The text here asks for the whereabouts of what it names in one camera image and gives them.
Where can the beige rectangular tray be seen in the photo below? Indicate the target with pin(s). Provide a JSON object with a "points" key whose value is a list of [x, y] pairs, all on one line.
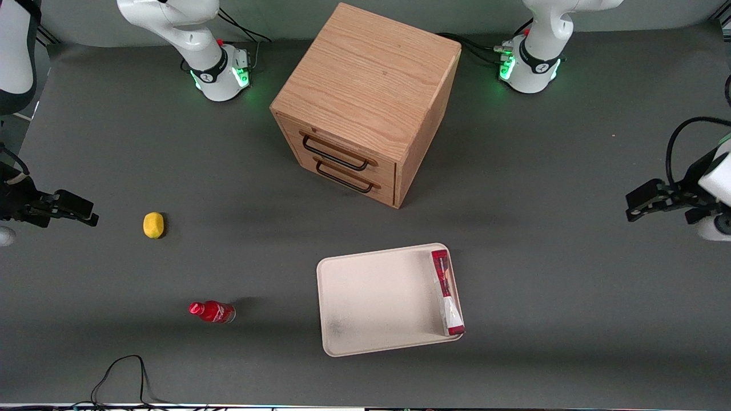
{"points": [[382, 299]]}

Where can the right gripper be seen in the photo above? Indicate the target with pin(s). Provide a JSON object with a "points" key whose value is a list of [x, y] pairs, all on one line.
{"points": [[12, 201]]}

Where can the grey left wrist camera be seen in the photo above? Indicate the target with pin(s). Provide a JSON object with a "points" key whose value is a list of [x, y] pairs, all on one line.
{"points": [[714, 228]]}

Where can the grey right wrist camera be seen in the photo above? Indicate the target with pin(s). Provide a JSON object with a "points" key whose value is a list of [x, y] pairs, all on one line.
{"points": [[4, 236]]}

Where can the yellow lemon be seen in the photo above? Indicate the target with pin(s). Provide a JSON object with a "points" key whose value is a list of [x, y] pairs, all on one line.
{"points": [[153, 225]]}

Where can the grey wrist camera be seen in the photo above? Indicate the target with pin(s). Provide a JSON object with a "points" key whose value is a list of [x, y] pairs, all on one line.
{"points": [[4, 236], [714, 228]]}

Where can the red cola bottle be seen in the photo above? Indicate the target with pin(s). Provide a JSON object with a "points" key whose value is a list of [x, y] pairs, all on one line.
{"points": [[214, 311]]}

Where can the wooden drawer cabinet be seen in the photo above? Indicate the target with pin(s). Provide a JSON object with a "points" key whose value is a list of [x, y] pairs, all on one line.
{"points": [[365, 80]]}

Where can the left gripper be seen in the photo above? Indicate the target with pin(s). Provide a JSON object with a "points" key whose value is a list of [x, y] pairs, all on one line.
{"points": [[687, 181]]}

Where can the wooden drawer front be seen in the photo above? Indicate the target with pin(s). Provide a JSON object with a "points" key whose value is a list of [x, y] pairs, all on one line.
{"points": [[388, 168], [384, 192]]}

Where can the red cookie box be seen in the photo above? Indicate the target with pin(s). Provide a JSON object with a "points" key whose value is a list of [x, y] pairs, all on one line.
{"points": [[445, 285]]}

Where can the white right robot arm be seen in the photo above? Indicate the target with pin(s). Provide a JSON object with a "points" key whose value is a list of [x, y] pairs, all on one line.
{"points": [[171, 23]]}

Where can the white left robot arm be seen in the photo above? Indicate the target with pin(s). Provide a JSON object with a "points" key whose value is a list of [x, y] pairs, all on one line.
{"points": [[542, 40]]}

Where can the dark grey table mat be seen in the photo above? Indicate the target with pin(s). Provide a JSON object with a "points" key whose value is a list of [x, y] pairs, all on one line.
{"points": [[542, 257]]}

